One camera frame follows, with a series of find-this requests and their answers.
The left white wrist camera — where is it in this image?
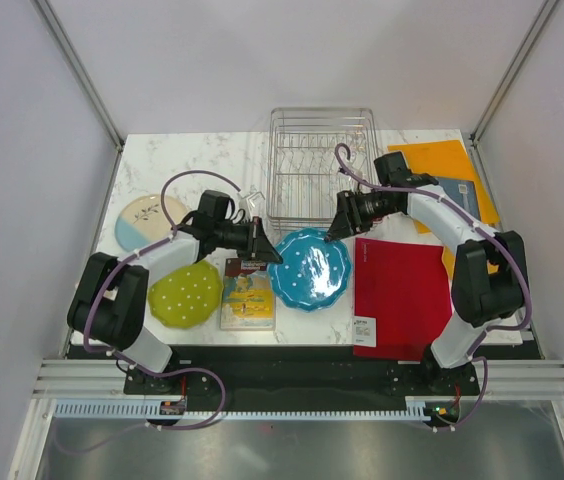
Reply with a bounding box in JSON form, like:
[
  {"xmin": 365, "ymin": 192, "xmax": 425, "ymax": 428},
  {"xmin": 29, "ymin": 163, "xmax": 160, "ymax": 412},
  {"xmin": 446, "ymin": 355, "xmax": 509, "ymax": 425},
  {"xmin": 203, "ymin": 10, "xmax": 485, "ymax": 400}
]
[{"xmin": 238, "ymin": 191, "xmax": 266, "ymax": 218}]

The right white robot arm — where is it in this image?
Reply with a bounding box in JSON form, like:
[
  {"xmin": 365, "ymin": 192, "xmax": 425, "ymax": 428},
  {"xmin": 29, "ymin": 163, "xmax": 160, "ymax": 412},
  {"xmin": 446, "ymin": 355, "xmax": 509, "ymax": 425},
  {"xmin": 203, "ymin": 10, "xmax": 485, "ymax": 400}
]
[{"xmin": 325, "ymin": 143, "xmax": 532, "ymax": 394}]

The orange folder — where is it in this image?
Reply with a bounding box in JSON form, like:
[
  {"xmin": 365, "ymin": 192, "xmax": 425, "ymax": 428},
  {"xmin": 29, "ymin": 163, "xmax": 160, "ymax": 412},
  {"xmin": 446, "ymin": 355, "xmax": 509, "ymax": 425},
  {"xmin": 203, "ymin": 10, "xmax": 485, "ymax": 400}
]
[{"xmin": 386, "ymin": 139, "xmax": 501, "ymax": 281}]

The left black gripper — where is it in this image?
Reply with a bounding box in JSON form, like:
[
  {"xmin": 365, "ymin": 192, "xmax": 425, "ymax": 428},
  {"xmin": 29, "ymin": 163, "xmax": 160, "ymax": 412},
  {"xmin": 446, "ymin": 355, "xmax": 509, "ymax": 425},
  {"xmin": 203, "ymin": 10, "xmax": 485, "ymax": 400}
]
[{"xmin": 214, "ymin": 216, "xmax": 282, "ymax": 264}]

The dark blue book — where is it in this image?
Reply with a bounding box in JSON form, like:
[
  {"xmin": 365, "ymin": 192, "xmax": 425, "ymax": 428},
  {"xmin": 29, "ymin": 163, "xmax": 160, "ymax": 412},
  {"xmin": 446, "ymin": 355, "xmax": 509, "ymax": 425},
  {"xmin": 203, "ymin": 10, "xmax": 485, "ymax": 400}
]
[{"xmin": 437, "ymin": 176, "xmax": 481, "ymax": 220}]

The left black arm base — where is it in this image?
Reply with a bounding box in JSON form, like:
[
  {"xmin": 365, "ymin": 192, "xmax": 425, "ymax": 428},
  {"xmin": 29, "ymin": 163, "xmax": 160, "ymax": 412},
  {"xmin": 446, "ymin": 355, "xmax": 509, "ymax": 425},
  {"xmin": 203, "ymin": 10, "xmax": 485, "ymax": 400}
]
[{"xmin": 116, "ymin": 353, "xmax": 217, "ymax": 397}]

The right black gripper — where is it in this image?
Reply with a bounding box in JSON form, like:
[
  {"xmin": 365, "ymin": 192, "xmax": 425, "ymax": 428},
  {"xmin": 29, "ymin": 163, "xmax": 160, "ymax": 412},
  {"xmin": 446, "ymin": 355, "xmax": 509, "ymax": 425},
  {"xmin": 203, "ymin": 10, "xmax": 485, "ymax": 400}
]
[{"xmin": 324, "ymin": 189, "xmax": 398, "ymax": 243}]

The green polka dot plate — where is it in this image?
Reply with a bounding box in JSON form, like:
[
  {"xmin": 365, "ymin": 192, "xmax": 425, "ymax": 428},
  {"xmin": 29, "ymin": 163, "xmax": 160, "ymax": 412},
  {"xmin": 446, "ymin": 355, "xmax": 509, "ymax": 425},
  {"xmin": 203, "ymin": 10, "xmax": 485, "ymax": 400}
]
[{"xmin": 147, "ymin": 260, "xmax": 223, "ymax": 329}]

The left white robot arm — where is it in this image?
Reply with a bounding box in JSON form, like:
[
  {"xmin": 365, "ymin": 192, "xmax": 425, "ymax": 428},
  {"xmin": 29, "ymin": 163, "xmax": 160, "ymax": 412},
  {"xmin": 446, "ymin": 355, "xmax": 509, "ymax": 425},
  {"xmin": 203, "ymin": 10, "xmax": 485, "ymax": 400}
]
[{"xmin": 67, "ymin": 190, "xmax": 283, "ymax": 393}]

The red folder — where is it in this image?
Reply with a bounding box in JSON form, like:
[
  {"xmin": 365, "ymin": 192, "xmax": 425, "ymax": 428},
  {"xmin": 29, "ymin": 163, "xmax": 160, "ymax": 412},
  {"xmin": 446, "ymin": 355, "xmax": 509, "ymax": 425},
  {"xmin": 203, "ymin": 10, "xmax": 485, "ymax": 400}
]
[{"xmin": 353, "ymin": 238, "xmax": 452, "ymax": 362}]

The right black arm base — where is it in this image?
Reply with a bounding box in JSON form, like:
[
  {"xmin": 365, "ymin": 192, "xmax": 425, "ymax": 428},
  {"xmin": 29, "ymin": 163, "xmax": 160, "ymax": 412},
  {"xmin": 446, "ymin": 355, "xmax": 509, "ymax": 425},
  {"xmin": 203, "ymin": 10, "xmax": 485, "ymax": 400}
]
[{"xmin": 386, "ymin": 361, "xmax": 480, "ymax": 397}]

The blue polka dot plate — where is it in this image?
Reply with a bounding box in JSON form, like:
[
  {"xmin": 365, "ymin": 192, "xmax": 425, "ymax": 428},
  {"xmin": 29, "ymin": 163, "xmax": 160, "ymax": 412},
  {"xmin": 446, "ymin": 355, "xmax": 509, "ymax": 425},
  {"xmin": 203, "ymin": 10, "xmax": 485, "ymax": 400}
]
[{"xmin": 268, "ymin": 228, "xmax": 353, "ymax": 312}]

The wire dish rack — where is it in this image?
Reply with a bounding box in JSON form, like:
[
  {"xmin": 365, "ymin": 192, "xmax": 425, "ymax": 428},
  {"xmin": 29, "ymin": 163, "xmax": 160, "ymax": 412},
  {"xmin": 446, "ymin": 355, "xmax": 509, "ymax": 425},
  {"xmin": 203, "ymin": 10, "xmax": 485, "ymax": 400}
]
[{"xmin": 266, "ymin": 107, "xmax": 380, "ymax": 234}]

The paperback book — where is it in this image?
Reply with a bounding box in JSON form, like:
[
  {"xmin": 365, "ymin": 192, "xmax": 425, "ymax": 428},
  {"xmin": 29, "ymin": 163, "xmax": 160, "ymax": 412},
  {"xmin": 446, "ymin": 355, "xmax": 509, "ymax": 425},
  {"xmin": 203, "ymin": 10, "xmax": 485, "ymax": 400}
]
[{"xmin": 220, "ymin": 258, "xmax": 276, "ymax": 331}]

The white cable duct right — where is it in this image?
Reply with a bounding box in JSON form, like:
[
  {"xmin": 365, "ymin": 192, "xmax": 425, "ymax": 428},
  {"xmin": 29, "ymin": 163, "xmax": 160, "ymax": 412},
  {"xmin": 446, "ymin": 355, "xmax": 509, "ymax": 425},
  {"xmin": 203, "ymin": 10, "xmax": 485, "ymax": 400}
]
[{"xmin": 422, "ymin": 398, "xmax": 461, "ymax": 423}]

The cream and blue plate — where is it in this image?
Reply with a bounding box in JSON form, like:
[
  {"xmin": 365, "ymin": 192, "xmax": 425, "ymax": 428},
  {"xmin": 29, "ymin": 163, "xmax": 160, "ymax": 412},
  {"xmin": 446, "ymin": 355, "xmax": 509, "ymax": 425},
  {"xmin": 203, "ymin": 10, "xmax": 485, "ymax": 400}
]
[{"xmin": 114, "ymin": 194, "xmax": 171, "ymax": 252}]

